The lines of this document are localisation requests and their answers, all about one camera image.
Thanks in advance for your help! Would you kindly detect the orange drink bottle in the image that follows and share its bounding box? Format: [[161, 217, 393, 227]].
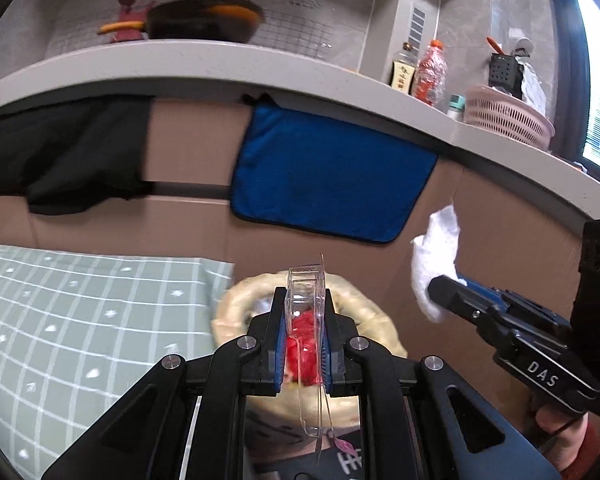
[[412, 39, 448, 106]]

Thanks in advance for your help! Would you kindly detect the green grid tablecloth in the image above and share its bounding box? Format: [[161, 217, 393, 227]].
[[0, 245, 233, 479]]

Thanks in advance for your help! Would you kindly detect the red plastic bag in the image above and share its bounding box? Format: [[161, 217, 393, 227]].
[[286, 310, 321, 386]]

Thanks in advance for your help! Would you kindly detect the black cloth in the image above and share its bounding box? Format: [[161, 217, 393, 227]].
[[0, 94, 152, 216]]

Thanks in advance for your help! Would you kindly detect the white kitchen countertop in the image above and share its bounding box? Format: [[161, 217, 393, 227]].
[[0, 40, 600, 219]]

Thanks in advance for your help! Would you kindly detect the black utensil holder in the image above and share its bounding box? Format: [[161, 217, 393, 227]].
[[488, 53, 524, 100]]

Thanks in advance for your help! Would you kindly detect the pink plastic basket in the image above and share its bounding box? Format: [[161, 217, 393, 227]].
[[464, 86, 555, 151]]

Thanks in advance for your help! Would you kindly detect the clear plastic lid container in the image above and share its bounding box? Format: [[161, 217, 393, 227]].
[[285, 260, 358, 460]]

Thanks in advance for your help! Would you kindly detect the small teal cap bottle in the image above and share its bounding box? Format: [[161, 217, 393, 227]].
[[446, 93, 466, 122]]

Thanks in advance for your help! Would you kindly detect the person's right hand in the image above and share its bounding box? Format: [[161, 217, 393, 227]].
[[535, 404, 588, 471]]

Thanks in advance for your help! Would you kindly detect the blue towel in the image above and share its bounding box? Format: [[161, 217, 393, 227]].
[[230, 104, 438, 244]]

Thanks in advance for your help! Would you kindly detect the yellow label sauce bottle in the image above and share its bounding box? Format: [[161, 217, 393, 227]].
[[390, 42, 418, 96]]

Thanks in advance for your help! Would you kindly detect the black wok orange handle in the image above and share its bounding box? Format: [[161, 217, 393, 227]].
[[97, 0, 265, 44]]

